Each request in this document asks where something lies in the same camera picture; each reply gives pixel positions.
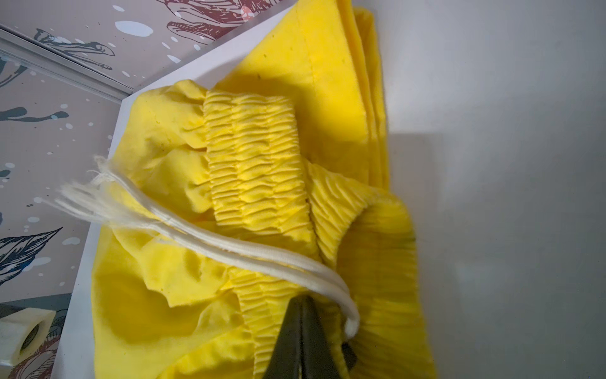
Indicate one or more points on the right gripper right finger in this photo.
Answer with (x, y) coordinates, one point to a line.
(316, 358)

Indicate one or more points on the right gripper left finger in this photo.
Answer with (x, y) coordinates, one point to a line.
(286, 358)

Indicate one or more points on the yellow shorts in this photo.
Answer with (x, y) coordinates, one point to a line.
(289, 150)

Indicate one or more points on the white tape roll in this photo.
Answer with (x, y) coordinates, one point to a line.
(22, 333)

